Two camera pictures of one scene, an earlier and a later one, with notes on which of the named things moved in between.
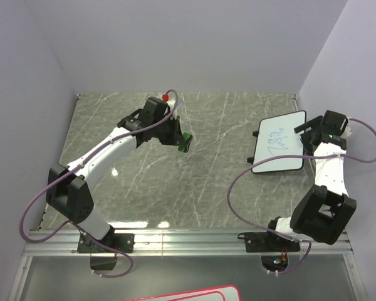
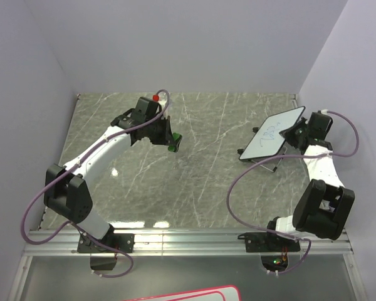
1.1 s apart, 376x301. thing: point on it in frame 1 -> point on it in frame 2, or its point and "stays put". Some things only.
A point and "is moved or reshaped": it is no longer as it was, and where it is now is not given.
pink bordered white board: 230,293 stays put
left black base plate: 124,242 stays put
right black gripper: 314,123 -> 287,133
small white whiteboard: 275,137 is moved or reshaped
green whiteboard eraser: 187,137 is moved or reshaped
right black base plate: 267,242 stays put
